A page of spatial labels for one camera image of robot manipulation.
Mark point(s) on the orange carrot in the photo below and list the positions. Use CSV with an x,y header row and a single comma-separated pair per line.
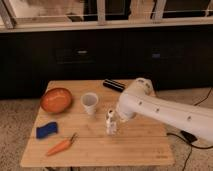
x,y
63,145

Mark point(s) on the white paper cup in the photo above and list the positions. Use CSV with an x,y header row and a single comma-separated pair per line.
x,y
89,102

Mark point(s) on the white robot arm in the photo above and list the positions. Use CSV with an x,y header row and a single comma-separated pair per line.
x,y
137,98

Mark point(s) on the orange bowl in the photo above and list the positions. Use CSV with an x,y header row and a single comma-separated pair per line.
x,y
56,100

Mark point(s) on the black power adapter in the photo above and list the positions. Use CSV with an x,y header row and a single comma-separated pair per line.
x,y
189,137

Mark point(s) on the dark cabinet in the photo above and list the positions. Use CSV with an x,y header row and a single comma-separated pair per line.
x,y
171,57

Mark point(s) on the small white bottle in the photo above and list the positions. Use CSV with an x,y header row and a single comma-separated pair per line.
x,y
111,125

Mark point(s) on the blue sponge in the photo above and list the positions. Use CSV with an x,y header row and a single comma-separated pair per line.
x,y
46,130

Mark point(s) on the black rectangular case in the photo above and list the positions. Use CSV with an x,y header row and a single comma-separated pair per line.
x,y
114,85

